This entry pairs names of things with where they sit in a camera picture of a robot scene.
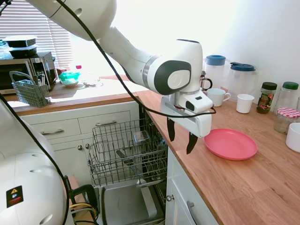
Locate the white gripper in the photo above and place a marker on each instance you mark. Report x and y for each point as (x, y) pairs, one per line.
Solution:
(201, 124)

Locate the pink plastic plate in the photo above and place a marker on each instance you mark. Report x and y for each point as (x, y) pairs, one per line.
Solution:
(230, 145)

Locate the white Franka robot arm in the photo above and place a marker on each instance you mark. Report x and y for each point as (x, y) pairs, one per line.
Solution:
(140, 58)

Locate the stainless dishwasher door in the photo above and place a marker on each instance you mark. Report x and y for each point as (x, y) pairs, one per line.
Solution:
(124, 206)

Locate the clear glass food container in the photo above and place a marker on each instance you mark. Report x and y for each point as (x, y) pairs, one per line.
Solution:
(141, 137)

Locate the white drawer front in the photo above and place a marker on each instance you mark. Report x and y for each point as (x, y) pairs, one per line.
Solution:
(54, 124)
(105, 117)
(187, 182)

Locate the white ceramic mug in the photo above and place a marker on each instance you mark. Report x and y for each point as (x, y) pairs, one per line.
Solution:
(216, 97)

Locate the glass French press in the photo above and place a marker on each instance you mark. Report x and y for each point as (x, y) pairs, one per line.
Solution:
(205, 83)

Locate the round metal cabinet knob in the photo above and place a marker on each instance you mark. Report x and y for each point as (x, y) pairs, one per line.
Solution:
(80, 147)
(169, 197)
(87, 146)

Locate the white ribbed cup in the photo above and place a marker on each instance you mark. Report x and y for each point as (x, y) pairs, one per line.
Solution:
(245, 104)

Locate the white cabinet door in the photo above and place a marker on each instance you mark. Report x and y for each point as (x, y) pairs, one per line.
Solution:
(175, 213)

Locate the clear pitcher tall blue lid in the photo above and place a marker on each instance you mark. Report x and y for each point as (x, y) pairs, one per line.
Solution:
(215, 68)

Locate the clear pitcher flat blue lid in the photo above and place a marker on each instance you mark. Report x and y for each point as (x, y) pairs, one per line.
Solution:
(242, 79)

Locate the coffee jar black lid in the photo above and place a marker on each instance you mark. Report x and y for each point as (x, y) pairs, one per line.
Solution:
(266, 98)

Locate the glass jar red gingham lid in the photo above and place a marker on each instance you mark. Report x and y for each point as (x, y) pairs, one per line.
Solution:
(284, 120)

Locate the black screw clamp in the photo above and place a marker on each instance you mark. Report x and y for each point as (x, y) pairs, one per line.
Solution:
(85, 192)

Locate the white ceramic ramekin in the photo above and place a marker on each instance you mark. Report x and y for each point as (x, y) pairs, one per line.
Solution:
(294, 138)

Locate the clear jar green lid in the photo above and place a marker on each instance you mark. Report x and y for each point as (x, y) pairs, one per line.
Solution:
(289, 96)

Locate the green plastic bowl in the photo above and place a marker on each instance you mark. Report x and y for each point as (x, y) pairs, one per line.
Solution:
(69, 78)

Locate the grey plastic cutlery basket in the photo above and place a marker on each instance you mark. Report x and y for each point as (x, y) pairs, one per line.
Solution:
(30, 93)

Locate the stainless steel microwave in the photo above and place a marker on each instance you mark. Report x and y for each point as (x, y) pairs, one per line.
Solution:
(23, 72)

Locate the white window blinds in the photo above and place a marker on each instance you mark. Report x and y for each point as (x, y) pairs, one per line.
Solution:
(30, 21)

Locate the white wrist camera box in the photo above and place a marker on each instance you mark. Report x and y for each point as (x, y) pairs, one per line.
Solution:
(199, 103)

